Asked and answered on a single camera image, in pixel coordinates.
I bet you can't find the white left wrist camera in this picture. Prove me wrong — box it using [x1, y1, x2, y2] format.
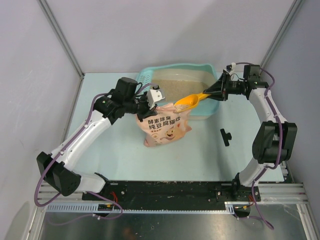
[146, 85, 165, 109]

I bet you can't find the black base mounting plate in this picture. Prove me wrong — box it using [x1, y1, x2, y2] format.
[98, 180, 261, 211]

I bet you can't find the left aluminium corner post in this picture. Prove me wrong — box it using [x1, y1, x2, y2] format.
[36, 0, 85, 79]

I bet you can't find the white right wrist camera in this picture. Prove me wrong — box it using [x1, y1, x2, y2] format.
[225, 62, 237, 75]

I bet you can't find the yellow plastic litter scoop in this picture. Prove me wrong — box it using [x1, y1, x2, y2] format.
[174, 93, 209, 113]

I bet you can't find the beige cat litter in box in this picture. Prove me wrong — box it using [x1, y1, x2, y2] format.
[152, 79, 209, 103]

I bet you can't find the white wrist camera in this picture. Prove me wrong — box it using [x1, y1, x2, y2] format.
[225, 62, 237, 75]
[146, 85, 165, 109]

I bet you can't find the aluminium corner post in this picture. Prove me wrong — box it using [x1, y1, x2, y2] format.
[36, 0, 85, 79]
[260, 0, 306, 69]

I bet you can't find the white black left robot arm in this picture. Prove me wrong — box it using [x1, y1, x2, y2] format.
[36, 77, 164, 200]

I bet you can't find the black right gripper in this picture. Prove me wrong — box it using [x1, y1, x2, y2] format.
[203, 72, 243, 101]

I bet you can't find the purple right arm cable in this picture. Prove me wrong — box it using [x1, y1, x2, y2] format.
[234, 61, 283, 201]

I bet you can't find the black t-shaped plastic part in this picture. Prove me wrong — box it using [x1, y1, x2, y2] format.
[220, 128, 232, 147]

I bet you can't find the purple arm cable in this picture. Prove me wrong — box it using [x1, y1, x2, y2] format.
[234, 61, 283, 201]
[33, 82, 156, 208]

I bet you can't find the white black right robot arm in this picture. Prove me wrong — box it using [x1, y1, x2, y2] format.
[204, 62, 298, 201]

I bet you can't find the pink cat litter bag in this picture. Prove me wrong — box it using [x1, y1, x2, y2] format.
[136, 103, 192, 147]

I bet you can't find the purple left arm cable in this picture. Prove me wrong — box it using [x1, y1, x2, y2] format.
[33, 82, 156, 208]

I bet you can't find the teal and beige litter box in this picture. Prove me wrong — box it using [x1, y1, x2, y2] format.
[136, 63, 218, 106]

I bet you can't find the white slotted cable duct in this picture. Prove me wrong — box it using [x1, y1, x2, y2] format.
[46, 202, 235, 215]

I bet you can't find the right aluminium corner post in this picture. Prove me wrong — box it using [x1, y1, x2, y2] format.
[260, 0, 306, 69]

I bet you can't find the aluminium frame rail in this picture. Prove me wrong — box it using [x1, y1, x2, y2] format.
[36, 182, 308, 205]

